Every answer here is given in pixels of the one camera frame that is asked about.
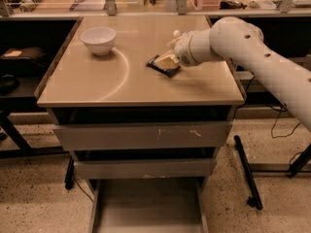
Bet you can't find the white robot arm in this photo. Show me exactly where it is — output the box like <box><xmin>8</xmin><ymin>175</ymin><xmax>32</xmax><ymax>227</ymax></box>
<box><xmin>154</xmin><ymin>17</ymin><xmax>311</xmax><ymax>130</ymax></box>

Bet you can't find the open grey bottom drawer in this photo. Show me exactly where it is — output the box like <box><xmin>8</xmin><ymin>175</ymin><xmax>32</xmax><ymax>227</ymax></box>
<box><xmin>88</xmin><ymin>178</ymin><xmax>209</xmax><ymax>233</ymax></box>

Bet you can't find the black table leg base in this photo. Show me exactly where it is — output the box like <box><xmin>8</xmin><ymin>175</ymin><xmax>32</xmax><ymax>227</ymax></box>
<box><xmin>233</xmin><ymin>135</ymin><xmax>263</xmax><ymax>210</ymax></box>

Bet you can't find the white ceramic bowl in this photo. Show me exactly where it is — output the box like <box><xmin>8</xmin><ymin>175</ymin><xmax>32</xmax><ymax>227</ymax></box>
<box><xmin>81</xmin><ymin>27</ymin><xmax>117</xmax><ymax>55</ymax></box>

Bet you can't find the clear plastic water bottle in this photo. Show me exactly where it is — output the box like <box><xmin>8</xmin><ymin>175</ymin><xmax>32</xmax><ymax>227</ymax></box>
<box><xmin>172</xmin><ymin>30</ymin><xmax>181</xmax><ymax>38</ymax></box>

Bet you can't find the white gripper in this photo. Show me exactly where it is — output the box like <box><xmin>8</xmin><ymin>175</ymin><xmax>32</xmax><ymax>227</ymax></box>
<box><xmin>155</xmin><ymin>31</ymin><xmax>201</xmax><ymax>70</ymax></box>

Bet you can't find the grey drawer cabinet with countertop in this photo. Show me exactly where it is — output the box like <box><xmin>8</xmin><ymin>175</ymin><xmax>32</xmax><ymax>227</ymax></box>
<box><xmin>33</xmin><ymin>15</ymin><xmax>247</xmax><ymax>192</ymax></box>

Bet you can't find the black cable on floor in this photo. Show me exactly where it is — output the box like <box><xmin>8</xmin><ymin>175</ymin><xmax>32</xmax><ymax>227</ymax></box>
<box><xmin>265</xmin><ymin>104</ymin><xmax>306</xmax><ymax>140</ymax></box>

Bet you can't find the grey middle drawer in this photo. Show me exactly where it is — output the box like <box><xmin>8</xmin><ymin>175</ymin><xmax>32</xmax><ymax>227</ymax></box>
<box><xmin>74</xmin><ymin>158</ymin><xmax>216</xmax><ymax>180</ymax></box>

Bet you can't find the black left table leg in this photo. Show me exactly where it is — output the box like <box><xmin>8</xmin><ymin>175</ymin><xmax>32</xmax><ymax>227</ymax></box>
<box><xmin>0</xmin><ymin>111</ymin><xmax>64</xmax><ymax>159</ymax></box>

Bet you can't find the dark blue rxbar wrapper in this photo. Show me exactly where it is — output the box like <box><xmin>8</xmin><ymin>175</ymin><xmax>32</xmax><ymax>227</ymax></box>
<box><xmin>146</xmin><ymin>54</ymin><xmax>181</xmax><ymax>78</ymax></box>

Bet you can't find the grey top drawer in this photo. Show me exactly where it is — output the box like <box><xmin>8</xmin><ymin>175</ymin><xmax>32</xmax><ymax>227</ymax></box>
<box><xmin>53</xmin><ymin>121</ymin><xmax>231</xmax><ymax>150</ymax></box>

